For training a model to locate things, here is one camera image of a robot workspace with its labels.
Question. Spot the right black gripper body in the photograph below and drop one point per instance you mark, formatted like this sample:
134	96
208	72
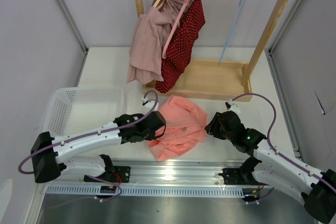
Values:
217	130

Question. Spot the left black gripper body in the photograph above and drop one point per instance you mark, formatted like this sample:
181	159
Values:
149	137

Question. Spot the salmon pink skirt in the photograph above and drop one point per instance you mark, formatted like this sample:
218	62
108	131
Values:
185	128

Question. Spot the light blue plastic hanger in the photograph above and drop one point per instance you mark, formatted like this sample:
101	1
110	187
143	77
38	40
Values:
232	29

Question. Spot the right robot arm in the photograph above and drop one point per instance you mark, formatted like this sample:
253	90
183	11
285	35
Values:
311	187

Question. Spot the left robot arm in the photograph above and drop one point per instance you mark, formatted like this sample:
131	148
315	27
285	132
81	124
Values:
53	157

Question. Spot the pink plastic hanger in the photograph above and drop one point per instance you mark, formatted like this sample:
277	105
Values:
177	22

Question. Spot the wooden clothes rack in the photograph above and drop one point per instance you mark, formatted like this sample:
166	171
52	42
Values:
206	79

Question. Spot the red polka dot garment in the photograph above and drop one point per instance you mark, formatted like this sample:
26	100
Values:
179	50

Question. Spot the white plastic basket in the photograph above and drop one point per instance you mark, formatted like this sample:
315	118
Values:
78	109

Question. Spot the dusty pink dress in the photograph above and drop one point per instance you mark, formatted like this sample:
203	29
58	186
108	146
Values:
149	38

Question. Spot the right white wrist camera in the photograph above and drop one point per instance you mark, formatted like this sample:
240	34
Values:
231	106

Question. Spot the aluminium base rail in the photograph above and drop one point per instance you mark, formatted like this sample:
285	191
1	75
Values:
171	172

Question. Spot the white slotted cable duct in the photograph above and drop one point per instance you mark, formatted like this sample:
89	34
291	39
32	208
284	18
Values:
151	191

